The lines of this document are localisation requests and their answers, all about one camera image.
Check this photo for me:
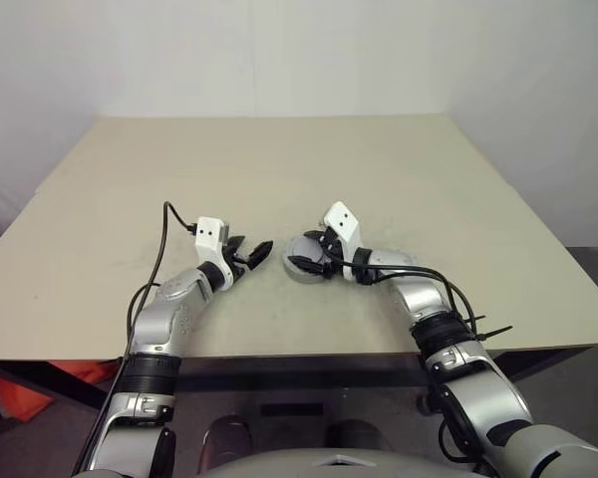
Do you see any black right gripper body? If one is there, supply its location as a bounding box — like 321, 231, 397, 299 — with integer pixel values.
320, 226, 349, 280

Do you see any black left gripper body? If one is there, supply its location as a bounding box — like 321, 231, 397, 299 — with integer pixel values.
226, 250, 254, 284

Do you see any round metal gear part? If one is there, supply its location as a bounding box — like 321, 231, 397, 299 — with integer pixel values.
282, 233, 333, 286

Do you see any grey box with dark slot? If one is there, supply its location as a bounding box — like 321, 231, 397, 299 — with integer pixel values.
251, 390, 353, 429

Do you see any dark rounded shape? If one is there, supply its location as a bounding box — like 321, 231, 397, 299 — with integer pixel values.
201, 415, 254, 472

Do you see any grey robot torso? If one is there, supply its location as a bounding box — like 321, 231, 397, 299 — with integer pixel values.
198, 440, 479, 478

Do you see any orange fabric bag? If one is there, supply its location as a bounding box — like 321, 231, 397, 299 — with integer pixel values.
0, 360, 119, 424

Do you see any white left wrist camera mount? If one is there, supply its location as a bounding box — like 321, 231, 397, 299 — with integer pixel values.
194, 215, 233, 290

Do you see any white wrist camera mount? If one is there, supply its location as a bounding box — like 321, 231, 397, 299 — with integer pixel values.
194, 215, 233, 290
323, 200, 364, 283

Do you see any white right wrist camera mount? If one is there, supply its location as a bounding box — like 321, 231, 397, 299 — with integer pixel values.
323, 200, 364, 283

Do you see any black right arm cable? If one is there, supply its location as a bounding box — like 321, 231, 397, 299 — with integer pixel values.
346, 258, 487, 345

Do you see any black table frame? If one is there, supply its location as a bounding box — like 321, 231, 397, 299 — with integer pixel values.
0, 348, 598, 414

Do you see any black cable tie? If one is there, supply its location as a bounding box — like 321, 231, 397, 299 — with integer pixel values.
470, 313, 514, 345

